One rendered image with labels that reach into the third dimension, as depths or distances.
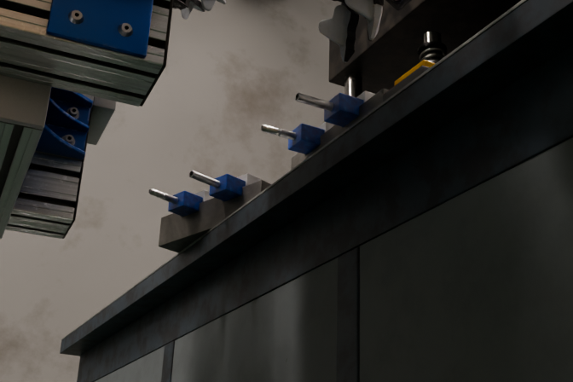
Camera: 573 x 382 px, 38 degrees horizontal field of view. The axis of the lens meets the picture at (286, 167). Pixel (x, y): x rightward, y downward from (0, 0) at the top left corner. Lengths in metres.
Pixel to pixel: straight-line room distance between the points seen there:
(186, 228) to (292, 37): 2.97
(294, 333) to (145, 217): 2.53
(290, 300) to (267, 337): 0.08
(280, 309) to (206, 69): 2.91
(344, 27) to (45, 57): 0.62
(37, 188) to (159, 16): 0.45
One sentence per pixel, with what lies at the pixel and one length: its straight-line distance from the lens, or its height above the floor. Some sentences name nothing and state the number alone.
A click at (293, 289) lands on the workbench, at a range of 1.20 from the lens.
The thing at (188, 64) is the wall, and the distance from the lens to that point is 4.04.
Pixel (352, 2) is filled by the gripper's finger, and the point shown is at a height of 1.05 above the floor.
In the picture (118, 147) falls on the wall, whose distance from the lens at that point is 3.76.
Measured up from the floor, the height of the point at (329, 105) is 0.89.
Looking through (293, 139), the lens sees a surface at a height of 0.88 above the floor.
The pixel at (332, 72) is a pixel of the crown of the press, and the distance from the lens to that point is 2.92.
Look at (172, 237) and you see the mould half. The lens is 1.47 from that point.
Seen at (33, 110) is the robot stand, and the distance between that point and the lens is 0.84.
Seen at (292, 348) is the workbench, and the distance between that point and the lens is 1.17.
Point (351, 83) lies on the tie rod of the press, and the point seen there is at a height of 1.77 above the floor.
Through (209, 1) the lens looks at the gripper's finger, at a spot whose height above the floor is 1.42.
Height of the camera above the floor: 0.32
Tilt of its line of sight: 25 degrees up
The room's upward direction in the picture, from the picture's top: 2 degrees clockwise
